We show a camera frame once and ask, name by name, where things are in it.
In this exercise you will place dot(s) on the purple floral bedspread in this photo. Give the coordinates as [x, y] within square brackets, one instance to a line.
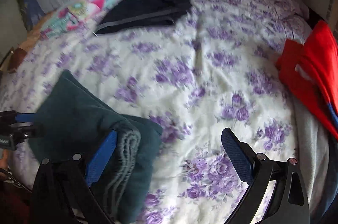
[214, 68]

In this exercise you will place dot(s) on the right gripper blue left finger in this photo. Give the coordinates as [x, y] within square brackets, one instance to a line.
[61, 192]

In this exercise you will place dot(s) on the floral turquoise pink folded quilt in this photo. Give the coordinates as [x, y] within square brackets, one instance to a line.
[73, 15]

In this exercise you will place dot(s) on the brown orange cushion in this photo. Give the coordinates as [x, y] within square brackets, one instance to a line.
[26, 46]

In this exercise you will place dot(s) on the red garment with blue trim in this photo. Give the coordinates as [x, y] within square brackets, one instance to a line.
[309, 71]

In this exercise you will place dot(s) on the teal green pants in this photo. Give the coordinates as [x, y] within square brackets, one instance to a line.
[71, 120]

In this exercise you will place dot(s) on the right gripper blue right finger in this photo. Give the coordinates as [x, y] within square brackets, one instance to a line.
[289, 201]

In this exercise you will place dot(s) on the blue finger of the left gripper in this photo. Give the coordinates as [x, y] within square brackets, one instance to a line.
[24, 117]

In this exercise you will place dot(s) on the light grey blanket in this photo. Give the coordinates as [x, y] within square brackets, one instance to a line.
[313, 153]

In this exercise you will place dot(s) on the navy folded garment white trim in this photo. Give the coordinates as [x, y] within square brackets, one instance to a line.
[136, 14]

